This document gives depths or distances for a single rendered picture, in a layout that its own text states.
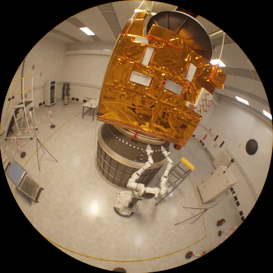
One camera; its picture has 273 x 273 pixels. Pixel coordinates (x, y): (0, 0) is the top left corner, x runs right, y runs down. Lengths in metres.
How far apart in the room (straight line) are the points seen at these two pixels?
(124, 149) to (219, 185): 3.61
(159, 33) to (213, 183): 4.54
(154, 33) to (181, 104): 1.28
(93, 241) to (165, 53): 3.82
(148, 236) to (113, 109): 3.05
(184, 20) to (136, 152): 2.90
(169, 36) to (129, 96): 1.24
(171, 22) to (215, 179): 4.82
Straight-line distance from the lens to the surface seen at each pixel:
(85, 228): 2.62
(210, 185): 4.24
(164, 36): 1.69
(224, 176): 3.95
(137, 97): 1.48
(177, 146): 2.16
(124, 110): 1.52
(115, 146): 1.88
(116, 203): 2.38
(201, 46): 2.31
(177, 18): 2.40
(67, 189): 2.86
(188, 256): 3.82
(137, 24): 1.89
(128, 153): 1.81
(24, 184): 3.33
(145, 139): 1.70
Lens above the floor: 2.58
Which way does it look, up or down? 31 degrees down
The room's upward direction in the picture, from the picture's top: 22 degrees clockwise
